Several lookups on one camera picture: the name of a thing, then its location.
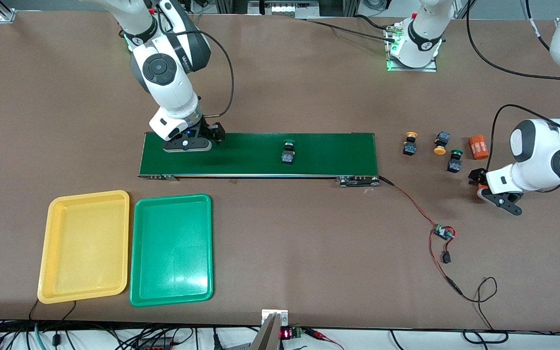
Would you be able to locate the yellow push button switch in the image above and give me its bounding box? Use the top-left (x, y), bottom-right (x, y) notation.
top-left (402, 132), bottom-right (419, 157)
top-left (433, 131), bottom-right (451, 156)

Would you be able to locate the green conveyor belt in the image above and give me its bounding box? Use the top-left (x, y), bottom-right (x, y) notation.
top-left (138, 132), bottom-right (381, 188)

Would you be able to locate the green plastic tray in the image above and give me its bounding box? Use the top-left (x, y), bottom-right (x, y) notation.
top-left (129, 194), bottom-right (214, 308)

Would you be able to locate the grey metal equipment rack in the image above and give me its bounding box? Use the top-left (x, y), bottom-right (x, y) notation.
top-left (247, 0), bottom-right (320, 19)

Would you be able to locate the yellow plastic tray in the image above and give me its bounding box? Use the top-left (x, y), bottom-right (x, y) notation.
top-left (37, 190), bottom-right (130, 305)

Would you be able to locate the red clip lead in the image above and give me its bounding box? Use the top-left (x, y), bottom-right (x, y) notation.
top-left (304, 328), bottom-right (345, 350)

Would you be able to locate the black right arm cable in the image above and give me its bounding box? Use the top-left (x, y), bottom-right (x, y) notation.
top-left (182, 30), bottom-right (235, 118)

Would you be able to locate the red and black wire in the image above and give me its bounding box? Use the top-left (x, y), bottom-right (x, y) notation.
top-left (379, 176), bottom-right (463, 297)

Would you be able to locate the thin black looped cable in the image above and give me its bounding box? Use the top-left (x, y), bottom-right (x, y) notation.
top-left (459, 277), bottom-right (510, 344)

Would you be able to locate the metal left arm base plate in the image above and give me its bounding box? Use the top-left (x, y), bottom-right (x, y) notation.
top-left (385, 27), bottom-right (438, 73)

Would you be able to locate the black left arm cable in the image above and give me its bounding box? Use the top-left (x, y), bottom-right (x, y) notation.
top-left (465, 0), bottom-right (560, 172)

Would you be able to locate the black cable to arm base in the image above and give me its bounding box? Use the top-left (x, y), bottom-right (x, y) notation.
top-left (304, 15), bottom-right (399, 39)

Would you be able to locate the grey metal bracket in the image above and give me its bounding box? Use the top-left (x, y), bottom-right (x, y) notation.
top-left (250, 310), bottom-right (289, 350)

